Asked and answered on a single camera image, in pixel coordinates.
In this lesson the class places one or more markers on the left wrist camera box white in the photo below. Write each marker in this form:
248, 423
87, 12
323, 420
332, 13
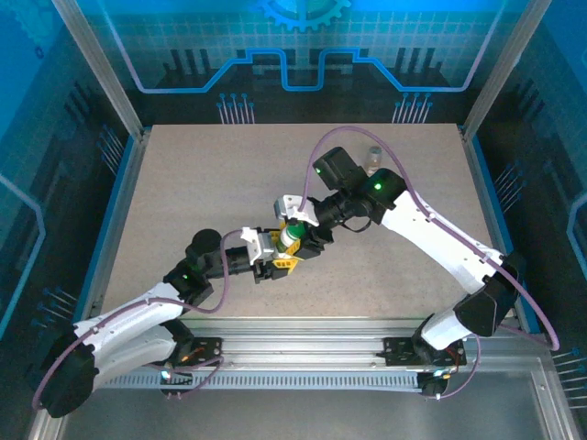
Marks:
259, 243

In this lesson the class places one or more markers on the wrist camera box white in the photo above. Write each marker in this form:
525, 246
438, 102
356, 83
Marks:
293, 208
259, 243

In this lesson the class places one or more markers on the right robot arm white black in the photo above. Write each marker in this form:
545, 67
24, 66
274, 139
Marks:
440, 238

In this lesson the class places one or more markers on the right table side rail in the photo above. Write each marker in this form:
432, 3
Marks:
486, 206

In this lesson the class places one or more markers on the aluminium frame post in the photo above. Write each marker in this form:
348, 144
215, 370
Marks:
101, 69
504, 69

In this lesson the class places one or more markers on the left table side rail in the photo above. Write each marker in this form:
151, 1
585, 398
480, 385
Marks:
126, 192

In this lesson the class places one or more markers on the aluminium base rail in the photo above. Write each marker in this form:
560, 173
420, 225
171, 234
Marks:
298, 337

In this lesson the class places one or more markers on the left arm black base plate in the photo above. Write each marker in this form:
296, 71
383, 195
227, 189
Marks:
208, 348

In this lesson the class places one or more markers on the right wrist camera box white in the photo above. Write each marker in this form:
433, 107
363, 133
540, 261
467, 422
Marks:
293, 208

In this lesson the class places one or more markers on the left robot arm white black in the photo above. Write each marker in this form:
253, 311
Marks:
133, 316

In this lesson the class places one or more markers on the white pill bottle green cap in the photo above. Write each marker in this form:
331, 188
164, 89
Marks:
288, 238

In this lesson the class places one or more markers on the right aluminium frame post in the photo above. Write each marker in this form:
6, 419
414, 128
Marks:
504, 69

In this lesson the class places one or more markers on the table side rail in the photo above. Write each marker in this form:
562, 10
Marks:
126, 192
486, 206

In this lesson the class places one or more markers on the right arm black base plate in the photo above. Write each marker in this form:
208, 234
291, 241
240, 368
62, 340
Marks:
399, 350

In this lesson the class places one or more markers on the left aluminium frame post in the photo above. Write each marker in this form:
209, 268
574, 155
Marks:
101, 69

